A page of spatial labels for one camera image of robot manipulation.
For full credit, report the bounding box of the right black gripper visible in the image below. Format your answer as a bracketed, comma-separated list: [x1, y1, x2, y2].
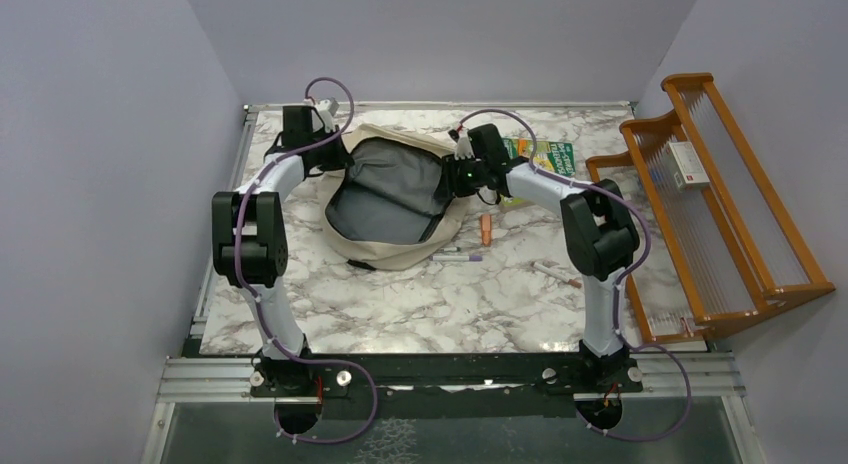
[434, 153, 488, 200]

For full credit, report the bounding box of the cream canvas backpack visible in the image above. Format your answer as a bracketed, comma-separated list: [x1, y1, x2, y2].
[317, 124, 470, 271]

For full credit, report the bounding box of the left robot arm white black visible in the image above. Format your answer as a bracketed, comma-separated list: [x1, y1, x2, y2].
[211, 98, 349, 395]

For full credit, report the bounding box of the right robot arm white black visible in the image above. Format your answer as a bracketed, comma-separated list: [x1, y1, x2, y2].
[437, 124, 640, 391]

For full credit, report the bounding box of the orange highlighter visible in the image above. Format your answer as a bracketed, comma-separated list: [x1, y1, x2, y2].
[480, 213, 493, 247]

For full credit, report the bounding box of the purple capped marker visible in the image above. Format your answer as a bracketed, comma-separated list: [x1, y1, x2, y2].
[429, 253, 483, 262]

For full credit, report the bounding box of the green illustrated book upper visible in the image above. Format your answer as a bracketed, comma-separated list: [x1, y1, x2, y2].
[499, 138, 576, 212]

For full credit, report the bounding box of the brown tipped white marker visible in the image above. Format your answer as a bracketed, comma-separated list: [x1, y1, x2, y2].
[532, 262, 582, 289]

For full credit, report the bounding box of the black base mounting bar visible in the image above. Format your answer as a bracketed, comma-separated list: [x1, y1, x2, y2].
[182, 351, 664, 423]

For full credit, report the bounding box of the small white box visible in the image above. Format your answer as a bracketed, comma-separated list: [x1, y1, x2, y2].
[663, 141, 710, 191]

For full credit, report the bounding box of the wooden shelf rack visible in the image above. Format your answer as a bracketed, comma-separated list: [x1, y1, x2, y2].
[586, 73, 835, 343]

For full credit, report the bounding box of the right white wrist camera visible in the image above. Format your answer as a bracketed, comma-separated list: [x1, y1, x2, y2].
[448, 125, 475, 160]

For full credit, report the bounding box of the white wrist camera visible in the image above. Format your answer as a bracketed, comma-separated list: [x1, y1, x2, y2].
[448, 125, 475, 160]
[302, 97, 339, 133]

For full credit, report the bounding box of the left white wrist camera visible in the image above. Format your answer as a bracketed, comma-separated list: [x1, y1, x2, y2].
[302, 97, 339, 133]

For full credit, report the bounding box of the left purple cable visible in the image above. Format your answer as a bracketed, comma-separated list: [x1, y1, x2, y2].
[235, 76, 380, 447]

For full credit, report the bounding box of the purple cable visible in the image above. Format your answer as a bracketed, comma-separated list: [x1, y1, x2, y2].
[453, 109, 692, 444]
[235, 76, 380, 447]

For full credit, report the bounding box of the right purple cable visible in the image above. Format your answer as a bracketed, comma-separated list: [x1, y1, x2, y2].
[453, 109, 692, 444]

